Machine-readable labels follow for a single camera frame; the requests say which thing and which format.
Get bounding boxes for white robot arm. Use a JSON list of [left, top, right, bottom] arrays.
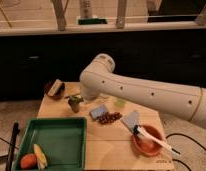
[[79, 53, 206, 129]]

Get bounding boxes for green translucent cup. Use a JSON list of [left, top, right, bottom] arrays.
[[115, 98, 126, 108]]

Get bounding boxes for metal cup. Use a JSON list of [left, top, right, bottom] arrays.
[[68, 99, 81, 113]]

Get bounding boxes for blue sponge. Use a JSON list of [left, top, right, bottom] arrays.
[[90, 105, 108, 120]]

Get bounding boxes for brown grape bunch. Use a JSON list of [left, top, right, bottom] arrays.
[[98, 112, 122, 125]]

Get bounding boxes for dark brown bowl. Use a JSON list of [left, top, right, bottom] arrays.
[[44, 79, 65, 100]]

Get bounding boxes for grey blue cloth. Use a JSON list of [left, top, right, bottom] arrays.
[[122, 111, 139, 132]]

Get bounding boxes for white dish brush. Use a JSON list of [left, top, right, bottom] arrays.
[[134, 125, 181, 156]]

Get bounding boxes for green plastic tray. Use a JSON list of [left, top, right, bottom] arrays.
[[13, 117, 87, 171]]

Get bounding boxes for green base stand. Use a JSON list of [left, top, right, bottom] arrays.
[[78, 18, 108, 25]]

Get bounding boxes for orange red bowl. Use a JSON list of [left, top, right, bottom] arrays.
[[132, 124, 163, 157]]

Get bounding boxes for orange round fruit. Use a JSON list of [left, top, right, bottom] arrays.
[[20, 153, 37, 169]]

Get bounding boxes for black pole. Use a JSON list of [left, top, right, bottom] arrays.
[[5, 122, 20, 171]]

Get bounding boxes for black floor cable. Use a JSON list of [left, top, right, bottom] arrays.
[[165, 132, 206, 171]]

